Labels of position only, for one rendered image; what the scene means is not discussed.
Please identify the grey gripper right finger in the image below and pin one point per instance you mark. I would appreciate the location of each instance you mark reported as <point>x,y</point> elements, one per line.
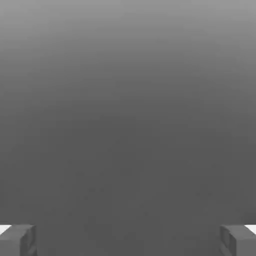
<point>240,240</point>

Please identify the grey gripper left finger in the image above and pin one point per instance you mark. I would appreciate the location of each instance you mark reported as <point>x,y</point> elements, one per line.
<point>16,240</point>

